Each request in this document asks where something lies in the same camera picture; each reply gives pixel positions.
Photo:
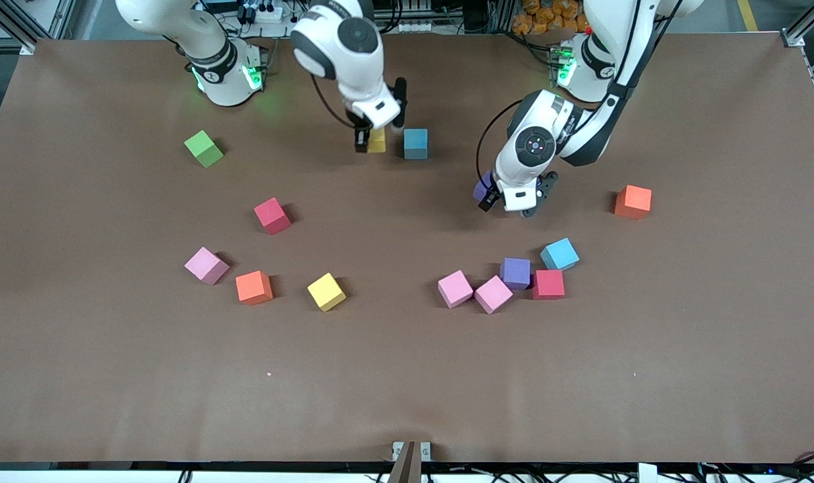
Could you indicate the yellow foam cube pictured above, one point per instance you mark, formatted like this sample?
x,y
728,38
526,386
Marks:
x,y
378,141
326,292

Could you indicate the purple foam cube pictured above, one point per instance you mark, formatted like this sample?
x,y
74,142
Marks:
x,y
515,272
482,186

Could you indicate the blue foam cube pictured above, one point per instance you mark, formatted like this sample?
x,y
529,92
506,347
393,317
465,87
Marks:
x,y
416,142
560,254

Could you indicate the pink foam cube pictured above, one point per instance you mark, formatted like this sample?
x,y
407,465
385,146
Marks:
x,y
455,289
207,265
493,294

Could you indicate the red foam cube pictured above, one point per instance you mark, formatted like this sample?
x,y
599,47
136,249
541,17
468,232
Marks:
x,y
272,216
548,284

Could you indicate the orange foam cube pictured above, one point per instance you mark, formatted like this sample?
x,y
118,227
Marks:
x,y
633,202
253,288

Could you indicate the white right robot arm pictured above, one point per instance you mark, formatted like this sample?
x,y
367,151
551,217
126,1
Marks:
x,y
353,67

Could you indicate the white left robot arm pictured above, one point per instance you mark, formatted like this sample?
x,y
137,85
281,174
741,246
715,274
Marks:
x,y
514,168

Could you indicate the white power strip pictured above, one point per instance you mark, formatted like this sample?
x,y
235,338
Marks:
x,y
417,27
269,12

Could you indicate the green foam cube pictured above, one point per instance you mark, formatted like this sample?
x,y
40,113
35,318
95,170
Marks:
x,y
204,149

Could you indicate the orange bagged items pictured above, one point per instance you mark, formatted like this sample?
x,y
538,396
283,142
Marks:
x,y
547,17

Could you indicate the brown table cover sheet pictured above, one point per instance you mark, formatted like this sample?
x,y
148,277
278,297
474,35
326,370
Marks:
x,y
406,389

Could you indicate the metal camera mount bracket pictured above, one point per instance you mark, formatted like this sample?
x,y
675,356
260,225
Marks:
x,y
411,456

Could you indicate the aluminium frame rail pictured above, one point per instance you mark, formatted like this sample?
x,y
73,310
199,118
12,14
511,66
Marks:
x,y
792,39
11,27

